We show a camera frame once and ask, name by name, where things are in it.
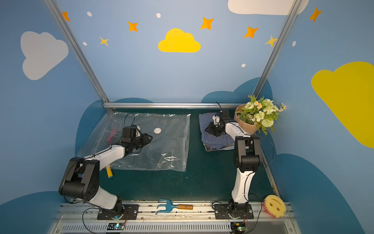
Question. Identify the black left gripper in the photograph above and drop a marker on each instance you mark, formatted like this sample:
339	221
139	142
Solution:
144	139

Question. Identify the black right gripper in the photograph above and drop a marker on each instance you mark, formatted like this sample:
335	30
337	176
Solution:
213	128

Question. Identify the blue checked shirt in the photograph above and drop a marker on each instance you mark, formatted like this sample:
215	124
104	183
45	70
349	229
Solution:
211	142

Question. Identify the dark plaid shirt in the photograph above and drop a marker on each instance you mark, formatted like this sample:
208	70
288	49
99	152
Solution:
213	135

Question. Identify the clear plastic vacuum bag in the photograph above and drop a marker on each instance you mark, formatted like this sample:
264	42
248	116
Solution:
167	151

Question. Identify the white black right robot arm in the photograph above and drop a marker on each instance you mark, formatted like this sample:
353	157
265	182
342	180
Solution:
246	157

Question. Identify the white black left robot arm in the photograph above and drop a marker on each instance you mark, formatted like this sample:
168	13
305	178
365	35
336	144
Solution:
82	176

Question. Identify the tan ribbed flower pot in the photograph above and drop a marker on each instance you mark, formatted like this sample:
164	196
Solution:
248	128

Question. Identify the yellow toy shovel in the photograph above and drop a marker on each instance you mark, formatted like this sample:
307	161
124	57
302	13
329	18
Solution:
109	171

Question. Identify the white green artificial flowers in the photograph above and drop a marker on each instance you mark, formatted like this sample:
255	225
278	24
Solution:
261	113

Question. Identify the left green circuit board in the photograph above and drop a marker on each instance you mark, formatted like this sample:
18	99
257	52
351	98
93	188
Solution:
116	226

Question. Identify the green circuit board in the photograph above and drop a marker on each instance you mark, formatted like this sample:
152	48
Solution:
116	226
238	228

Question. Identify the yellow smiley sponge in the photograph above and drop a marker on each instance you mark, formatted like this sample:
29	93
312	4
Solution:
274	206

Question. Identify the right green circuit board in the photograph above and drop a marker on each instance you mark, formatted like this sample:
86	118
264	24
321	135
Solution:
238	228

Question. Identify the aluminium back frame rail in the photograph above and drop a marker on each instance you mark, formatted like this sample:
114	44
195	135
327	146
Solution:
122	105

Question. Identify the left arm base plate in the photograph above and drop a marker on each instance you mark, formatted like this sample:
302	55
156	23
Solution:
121	212

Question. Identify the blue garden fork wooden handle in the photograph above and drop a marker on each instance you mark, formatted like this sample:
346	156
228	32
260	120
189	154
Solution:
166	206

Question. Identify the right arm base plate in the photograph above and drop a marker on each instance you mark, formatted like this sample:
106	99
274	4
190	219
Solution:
233	211

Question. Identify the right aluminium corner post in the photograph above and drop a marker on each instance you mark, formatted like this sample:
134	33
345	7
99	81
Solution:
284	32

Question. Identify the aluminium corner post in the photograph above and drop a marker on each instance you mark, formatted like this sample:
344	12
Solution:
74	44
284	32

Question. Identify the aluminium front mounting rail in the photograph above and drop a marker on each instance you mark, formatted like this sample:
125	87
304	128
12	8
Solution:
202	211

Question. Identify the white vented cable duct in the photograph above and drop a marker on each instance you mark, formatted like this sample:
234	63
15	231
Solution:
76	228

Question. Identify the left aluminium corner post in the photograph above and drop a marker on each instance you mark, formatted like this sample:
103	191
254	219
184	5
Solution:
74	44

